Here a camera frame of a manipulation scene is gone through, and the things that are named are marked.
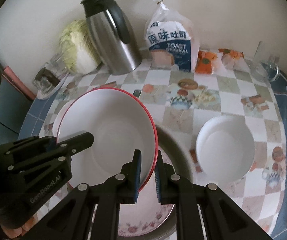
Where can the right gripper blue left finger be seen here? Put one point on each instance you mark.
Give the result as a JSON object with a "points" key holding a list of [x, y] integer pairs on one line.
{"points": [[135, 172]]}

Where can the strawberry pattern bowl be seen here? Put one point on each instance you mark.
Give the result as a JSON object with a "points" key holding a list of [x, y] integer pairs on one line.
{"points": [[120, 124]]}

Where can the toast bread bag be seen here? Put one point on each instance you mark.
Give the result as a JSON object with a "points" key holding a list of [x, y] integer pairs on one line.
{"points": [[171, 40]]}

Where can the checkered tablecloth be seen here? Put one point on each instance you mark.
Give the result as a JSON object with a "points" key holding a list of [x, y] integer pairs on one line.
{"points": [[183, 102]]}

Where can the napa cabbage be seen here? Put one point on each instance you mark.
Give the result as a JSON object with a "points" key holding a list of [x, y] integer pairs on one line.
{"points": [[78, 52]]}

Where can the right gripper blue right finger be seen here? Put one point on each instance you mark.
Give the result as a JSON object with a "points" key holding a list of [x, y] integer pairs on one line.
{"points": [[158, 176]]}

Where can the small white bowl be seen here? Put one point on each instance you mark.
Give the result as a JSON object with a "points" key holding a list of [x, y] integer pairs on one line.
{"points": [[58, 120]]}

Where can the large white bowl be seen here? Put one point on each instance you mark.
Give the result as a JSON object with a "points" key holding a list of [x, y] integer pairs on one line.
{"points": [[225, 148]]}

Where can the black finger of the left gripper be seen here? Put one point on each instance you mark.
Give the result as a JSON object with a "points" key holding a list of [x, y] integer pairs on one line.
{"points": [[77, 143]]}

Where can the floral round plate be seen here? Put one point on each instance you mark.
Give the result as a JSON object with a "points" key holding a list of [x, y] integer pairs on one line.
{"points": [[135, 220]]}

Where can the clear glass pitcher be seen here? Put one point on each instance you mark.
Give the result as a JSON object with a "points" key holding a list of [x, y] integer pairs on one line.
{"points": [[264, 66]]}

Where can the person's left hand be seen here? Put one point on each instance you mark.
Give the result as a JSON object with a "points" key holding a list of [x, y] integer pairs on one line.
{"points": [[13, 233]]}

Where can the orange snack packet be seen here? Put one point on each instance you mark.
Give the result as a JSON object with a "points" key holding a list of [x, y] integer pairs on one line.
{"points": [[208, 62], [230, 57]]}

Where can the stainless steel round tray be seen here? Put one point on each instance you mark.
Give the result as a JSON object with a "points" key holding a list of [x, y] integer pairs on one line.
{"points": [[183, 164]]}

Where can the stainless steel thermos jug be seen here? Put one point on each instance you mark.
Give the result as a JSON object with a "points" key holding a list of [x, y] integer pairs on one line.
{"points": [[112, 36]]}

